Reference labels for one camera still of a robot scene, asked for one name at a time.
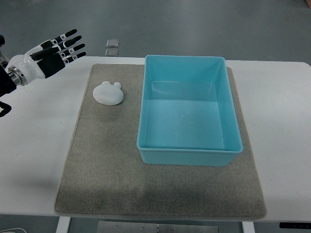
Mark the white left table leg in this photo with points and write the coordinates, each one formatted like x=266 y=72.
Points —
x=63 y=224

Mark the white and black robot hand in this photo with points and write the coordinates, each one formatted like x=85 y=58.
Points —
x=46 y=59

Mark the grey felt mat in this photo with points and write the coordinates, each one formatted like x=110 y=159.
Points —
x=105 y=176

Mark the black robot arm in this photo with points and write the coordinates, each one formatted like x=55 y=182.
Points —
x=7 y=85

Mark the white table leg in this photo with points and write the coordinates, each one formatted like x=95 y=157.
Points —
x=63 y=224
x=248 y=227

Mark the black table control panel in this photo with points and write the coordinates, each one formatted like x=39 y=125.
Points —
x=295 y=225

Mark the metal floor plate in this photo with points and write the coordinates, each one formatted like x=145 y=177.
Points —
x=111 y=52
x=112 y=43

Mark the metal table base plate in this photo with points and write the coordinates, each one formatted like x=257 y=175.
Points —
x=133 y=227

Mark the white frog toy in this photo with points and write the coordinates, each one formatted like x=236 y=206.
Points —
x=108 y=94

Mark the upper metal floor plate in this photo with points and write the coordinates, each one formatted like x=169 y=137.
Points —
x=112 y=43

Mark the blue plastic box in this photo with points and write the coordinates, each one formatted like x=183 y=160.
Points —
x=187 y=112

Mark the lower metal floor plate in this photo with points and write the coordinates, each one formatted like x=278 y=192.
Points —
x=111 y=52

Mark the white right table leg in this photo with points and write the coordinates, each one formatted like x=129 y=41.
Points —
x=248 y=227

